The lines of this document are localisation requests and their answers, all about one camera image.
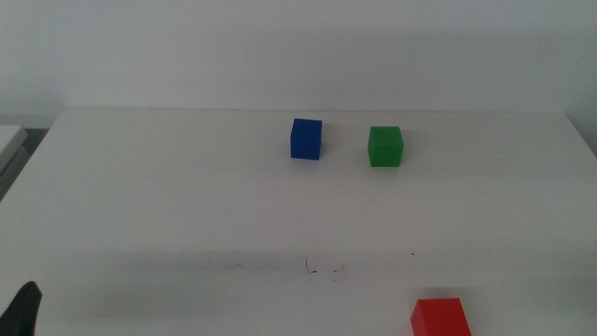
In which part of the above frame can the green cube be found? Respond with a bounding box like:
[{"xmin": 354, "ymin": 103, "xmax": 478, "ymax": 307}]
[{"xmin": 367, "ymin": 125, "xmax": 405, "ymax": 168}]

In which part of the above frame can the red cube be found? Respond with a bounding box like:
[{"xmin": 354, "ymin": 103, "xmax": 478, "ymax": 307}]
[{"xmin": 410, "ymin": 297, "xmax": 472, "ymax": 336}]

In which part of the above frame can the white side table top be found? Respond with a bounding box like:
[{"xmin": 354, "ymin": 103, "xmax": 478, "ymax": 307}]
[{"xmin": 0, "ymin": 124, "xmax": 29, "ymax": 173}]

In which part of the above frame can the blue cube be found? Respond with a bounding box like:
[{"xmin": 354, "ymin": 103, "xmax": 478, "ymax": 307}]
[{"xmin": 289, "ymin": 118, "xmax": 324, "ymax": 161}]

